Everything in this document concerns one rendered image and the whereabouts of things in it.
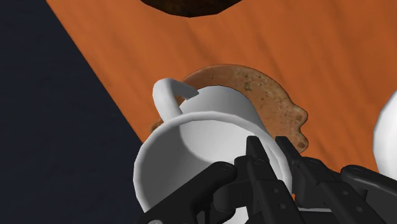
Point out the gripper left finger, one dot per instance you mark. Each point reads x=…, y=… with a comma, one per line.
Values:
x=260, y=186

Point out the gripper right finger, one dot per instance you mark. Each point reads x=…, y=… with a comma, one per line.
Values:
x=335, y=192

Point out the white mug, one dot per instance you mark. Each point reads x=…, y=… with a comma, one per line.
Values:
x=198, y=145

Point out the white round object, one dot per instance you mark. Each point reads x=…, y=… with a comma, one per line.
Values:
x=387, y=136

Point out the dark brown round object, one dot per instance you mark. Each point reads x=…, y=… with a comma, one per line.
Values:
x=189, y=7

